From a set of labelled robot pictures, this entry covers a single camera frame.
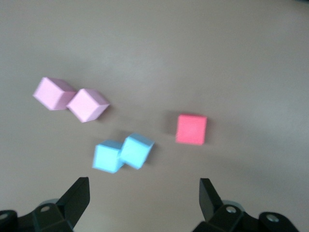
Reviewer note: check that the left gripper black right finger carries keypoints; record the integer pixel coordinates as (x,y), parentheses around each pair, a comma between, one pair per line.
(212,210)

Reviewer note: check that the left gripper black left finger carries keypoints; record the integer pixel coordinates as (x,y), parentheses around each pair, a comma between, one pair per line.
(70,205)

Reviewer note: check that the red foam cube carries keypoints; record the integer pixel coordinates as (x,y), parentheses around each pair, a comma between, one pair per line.
(191,129)

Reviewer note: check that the blue foam cube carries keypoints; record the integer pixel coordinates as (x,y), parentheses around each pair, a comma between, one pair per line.
(106,157)
(136,151)

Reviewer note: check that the pink foam cube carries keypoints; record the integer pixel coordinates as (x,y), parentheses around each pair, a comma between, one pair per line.
(51,94)
(87,106)

